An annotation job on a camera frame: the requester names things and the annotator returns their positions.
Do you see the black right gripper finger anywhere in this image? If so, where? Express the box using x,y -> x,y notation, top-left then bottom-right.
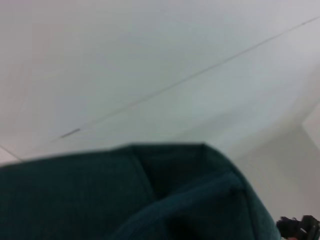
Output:
276,216 -> 300,238

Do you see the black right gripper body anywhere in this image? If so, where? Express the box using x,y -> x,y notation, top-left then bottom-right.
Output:
298,214 -> 320,240

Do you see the dark teal insulated lunch bag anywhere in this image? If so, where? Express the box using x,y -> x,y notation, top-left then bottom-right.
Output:
0,142 -> 282,240

